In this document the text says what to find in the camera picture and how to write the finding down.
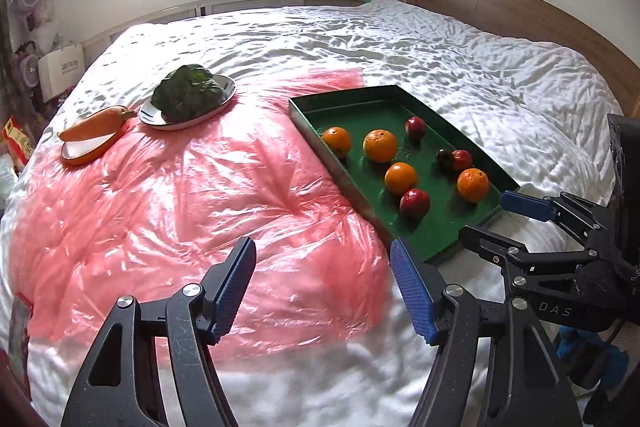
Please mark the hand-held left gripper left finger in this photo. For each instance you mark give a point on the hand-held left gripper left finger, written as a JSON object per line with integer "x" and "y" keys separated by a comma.
{"x": 232, "y": 292}

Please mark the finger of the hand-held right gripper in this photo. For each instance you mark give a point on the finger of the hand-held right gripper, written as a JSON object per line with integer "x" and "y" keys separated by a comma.
{"x": 480, "y": 239}
{"x": 525, "y": 204}

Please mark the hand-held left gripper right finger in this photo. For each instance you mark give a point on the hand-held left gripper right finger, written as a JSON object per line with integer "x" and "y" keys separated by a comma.
{"x": 415, "y": 292}

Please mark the green rectangular tray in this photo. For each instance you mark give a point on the green rectangular tray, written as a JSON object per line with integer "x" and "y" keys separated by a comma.
{"x": 440, "y": 227}

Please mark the orange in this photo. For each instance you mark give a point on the orange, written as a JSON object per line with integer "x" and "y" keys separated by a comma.
{"x": 337, "y": 141}
{"x": 401, "y": 178}
{"x": 380, "y": 146}
{"x": 472, "y": 185}

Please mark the red apple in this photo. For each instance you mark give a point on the red apple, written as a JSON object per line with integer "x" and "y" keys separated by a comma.
{"x": 416, "y": 128}
{"x": 414, "y": 203}
{"x": 464, "y": 159}

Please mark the dark red plum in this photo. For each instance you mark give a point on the dark red plum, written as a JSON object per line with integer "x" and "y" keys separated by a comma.
{"x": 444, "y": 158}

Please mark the pink plastic sheet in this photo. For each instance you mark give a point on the pink plastic sheet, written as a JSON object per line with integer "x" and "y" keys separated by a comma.
{"x": 175, "y": 217}

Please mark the wooden headboard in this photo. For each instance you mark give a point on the wooden headboard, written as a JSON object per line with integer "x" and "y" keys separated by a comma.
{"x": 510, "y": 17}

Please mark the white metal plate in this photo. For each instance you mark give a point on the white metal plate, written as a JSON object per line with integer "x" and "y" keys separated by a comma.
{"x": 155, "y": 116}

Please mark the green leafy vegetable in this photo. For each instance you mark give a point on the green leafy vegetable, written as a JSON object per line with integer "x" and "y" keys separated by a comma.
{"x": 187, "y": 92}

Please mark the orange rimmed plate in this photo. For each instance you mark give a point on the orange rimmed plate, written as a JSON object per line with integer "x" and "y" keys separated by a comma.
{"x": 82, "y": 152}

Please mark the carrot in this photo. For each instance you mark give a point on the carrot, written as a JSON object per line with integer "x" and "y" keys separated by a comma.
{"x": 92, "y": 127}

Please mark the smartphone with red case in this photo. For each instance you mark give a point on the smartphone with red case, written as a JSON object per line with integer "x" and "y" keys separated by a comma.
{"x": 20, "y": 337}

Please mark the orange printed rice bag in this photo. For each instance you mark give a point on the orange printed rice bag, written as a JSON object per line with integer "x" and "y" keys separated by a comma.
{"x": 17, "y": 142}

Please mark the white paper shopping bag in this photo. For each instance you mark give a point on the white paper shopping bag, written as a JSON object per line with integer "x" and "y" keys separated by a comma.
{"x": 62, "y": 69}

